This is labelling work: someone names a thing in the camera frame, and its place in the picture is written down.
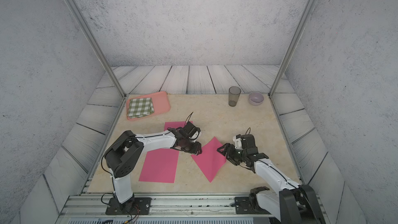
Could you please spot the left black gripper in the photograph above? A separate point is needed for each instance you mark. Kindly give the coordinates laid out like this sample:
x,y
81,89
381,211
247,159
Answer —
x,y
197,151

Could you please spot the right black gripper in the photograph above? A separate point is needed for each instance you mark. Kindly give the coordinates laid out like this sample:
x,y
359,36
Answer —
x,y
230,153

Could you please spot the pink square paper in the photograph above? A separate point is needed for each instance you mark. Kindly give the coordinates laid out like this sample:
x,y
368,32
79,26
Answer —
x,y
210,161

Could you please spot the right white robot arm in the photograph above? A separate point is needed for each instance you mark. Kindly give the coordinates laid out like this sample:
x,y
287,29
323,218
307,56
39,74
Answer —
x,y
284,198

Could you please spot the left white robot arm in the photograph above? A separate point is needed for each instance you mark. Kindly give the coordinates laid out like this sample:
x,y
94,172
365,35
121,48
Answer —
x,y
122,156

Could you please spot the pink paper far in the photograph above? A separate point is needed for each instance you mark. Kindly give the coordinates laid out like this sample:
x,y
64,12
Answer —
x,y
175,125

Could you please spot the pink paper near left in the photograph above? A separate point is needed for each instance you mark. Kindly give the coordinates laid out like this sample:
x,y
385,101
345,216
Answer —
x,y
160,166

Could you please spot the pink plastic tray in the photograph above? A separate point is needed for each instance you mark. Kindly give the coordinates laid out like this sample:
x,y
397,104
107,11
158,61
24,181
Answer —
x,y
160,102

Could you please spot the lilac bowl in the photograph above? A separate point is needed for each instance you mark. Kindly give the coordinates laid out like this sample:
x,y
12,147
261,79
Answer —
x,y
255,98

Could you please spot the green checkered cloth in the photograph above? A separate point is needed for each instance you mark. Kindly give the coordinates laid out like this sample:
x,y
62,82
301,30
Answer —
x,y
138,108

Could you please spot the grey translucent cup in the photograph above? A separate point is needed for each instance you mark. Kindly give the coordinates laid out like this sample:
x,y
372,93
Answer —
x,y
234,94

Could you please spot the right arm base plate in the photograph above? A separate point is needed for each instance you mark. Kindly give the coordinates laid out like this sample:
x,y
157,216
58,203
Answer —
x,y
247,205

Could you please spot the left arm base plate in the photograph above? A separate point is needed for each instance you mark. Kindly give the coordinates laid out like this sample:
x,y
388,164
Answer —
x,y
134,206

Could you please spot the front aluminium rail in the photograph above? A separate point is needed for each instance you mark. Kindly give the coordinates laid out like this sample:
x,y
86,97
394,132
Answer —
x,y
164,209

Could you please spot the right aluminium frame post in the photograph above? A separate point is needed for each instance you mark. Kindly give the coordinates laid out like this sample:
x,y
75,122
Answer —
x,y
309,7

